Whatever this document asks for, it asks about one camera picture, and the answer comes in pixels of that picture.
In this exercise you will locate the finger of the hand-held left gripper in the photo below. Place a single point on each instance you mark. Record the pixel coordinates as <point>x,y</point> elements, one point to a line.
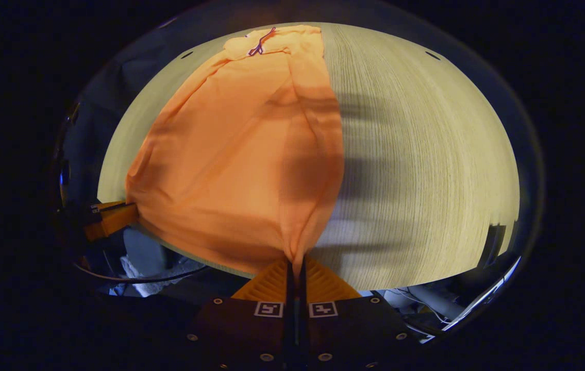
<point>112,220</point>

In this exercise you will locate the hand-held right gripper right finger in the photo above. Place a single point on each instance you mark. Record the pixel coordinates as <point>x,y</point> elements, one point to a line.
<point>303,288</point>

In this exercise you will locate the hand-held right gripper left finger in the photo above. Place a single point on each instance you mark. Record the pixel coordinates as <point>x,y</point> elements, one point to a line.
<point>289,288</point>

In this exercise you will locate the orange T-shirt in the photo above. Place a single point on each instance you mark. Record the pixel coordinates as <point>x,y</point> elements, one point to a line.
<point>230,165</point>

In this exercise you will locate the grey rounded object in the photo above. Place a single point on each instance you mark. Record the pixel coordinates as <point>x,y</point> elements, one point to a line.
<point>143,250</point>

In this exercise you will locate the white cloth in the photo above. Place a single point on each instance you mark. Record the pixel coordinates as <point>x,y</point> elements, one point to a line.
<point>143,281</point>

